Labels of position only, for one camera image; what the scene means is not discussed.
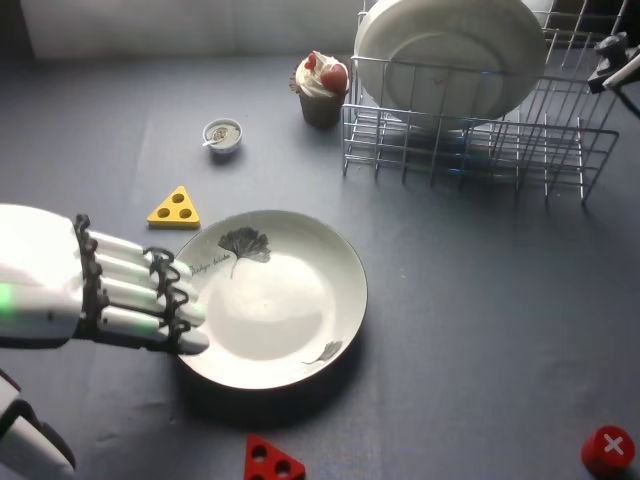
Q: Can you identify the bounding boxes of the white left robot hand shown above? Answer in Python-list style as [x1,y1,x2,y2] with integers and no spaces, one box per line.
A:
[0,203,210,475]

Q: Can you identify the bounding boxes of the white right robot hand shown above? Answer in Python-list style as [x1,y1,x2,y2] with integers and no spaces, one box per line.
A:
[587,32,640,121]

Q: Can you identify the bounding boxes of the white plate single leaf print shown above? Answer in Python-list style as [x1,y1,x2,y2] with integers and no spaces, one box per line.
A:
[353,0,546,132]

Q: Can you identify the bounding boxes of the white plate leaves and script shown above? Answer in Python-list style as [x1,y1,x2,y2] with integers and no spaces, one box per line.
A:
[172,209,370,391]

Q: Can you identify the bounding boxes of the yellow triangle block three holes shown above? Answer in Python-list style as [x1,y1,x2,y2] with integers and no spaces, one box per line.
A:
[146,185,201,231]

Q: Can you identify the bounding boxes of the small white blue toy bowl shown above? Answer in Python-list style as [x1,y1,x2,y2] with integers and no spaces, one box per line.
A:
[202,118,245,162]

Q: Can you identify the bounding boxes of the grey table cloth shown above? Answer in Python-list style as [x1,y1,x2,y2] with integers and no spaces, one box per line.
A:
[0,49,640,480]

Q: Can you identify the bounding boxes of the toy cupcake with strawberries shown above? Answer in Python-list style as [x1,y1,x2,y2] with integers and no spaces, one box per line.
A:
[288,49,354,127]

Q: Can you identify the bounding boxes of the red triangle block three holes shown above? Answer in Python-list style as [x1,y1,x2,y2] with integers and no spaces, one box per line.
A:
[243,433,307,480]

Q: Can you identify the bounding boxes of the white backdrop sheet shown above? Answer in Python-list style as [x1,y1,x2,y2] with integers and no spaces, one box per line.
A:
[19,0,640,57]

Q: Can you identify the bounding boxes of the red cylinder block white cross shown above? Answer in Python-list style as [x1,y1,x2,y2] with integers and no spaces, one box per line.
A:
[580,425,637,474]

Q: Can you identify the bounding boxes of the silver wire dish rack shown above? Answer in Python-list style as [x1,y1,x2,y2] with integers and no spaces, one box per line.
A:
[341,0,626,207]

